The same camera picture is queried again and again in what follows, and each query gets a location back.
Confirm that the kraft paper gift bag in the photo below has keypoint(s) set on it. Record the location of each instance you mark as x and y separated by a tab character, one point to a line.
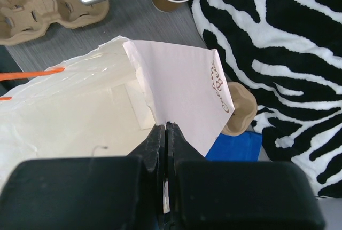
106	102

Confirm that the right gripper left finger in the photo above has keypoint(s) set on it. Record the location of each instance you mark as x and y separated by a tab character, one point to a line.
116	192

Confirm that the zebra print pillow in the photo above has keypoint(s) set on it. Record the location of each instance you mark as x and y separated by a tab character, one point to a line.
288	54

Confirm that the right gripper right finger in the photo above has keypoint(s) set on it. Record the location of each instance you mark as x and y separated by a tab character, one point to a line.
206	194

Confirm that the cardboard cup carrier tray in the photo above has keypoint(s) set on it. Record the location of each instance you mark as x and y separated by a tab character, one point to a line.
245	105

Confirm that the blue cloth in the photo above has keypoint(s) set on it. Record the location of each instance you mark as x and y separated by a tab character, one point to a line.
244	147

